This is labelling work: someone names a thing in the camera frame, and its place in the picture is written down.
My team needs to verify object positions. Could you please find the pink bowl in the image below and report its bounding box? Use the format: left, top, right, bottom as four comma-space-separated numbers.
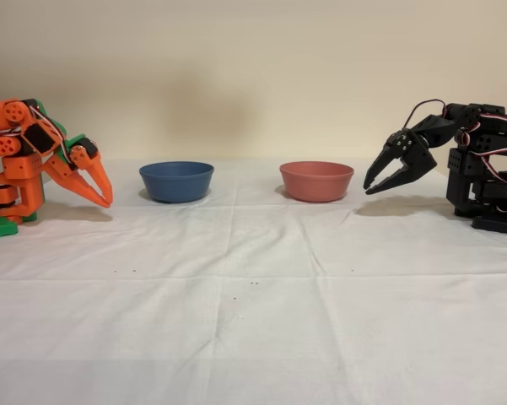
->
278, 160, 355, 203

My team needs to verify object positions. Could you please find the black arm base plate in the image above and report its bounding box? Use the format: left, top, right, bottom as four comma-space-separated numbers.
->
472, 213, 507, 235

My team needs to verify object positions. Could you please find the looped cable on orange arm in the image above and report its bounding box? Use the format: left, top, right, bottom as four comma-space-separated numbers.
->
31, 105, 76, 166

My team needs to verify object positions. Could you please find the white tablecloth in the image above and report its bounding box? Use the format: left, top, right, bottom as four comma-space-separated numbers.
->
0, 158, 507, 405

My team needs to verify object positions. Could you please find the blue bowl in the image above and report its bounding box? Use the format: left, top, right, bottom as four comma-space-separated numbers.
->
138, 161, 215, 204

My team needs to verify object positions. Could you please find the looped cable on black arm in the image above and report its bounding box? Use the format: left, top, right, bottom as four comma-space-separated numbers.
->
402, 100, 448, 130

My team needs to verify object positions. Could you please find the red white servo cable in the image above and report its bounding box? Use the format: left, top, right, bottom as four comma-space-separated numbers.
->
478, 144, 507, 170

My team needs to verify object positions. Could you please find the green arm base plate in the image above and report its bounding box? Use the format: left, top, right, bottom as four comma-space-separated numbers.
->
0, 175, 19, 240

